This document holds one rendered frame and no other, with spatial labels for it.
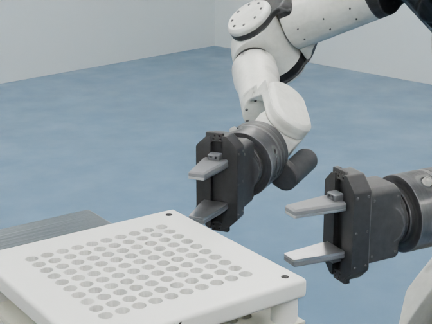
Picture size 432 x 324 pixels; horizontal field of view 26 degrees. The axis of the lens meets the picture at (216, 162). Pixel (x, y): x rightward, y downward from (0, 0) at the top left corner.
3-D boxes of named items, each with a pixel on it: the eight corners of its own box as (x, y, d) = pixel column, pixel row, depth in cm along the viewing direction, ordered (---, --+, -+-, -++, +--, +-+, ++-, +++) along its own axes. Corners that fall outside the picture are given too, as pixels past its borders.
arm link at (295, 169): (244, 110, 123) (273, 93, 133) (201, 168, 128) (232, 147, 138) (310, 166, 122) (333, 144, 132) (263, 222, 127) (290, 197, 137)
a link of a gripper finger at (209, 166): (183, 177, 109) (204, 163, 114) (208, 181, 108) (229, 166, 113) (183, 164, 108) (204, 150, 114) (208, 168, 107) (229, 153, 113)
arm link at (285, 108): (278, 114, 126) (265, 65, 136) (242, 162, 130) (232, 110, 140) (317, 134, 128) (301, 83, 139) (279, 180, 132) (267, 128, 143)
